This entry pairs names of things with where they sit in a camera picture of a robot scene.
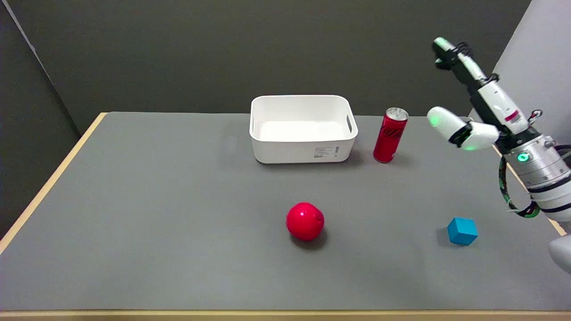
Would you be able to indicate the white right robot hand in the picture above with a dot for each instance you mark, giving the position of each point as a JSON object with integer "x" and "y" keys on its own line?
{"x": 495, "y": 104}

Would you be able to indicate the white plastic bin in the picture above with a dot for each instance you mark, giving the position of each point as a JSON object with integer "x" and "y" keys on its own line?
{"x": 303, "y": 147}

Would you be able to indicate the red soda can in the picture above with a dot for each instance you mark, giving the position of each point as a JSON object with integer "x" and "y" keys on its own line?
{"x": 390, "y": 138}

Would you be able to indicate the red pomegranate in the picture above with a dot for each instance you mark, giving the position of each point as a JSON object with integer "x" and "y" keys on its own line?
{"x": 305, "y": 221}

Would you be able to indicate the blue cube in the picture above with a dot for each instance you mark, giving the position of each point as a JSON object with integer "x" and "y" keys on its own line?
{"x": 462, "y": 231}

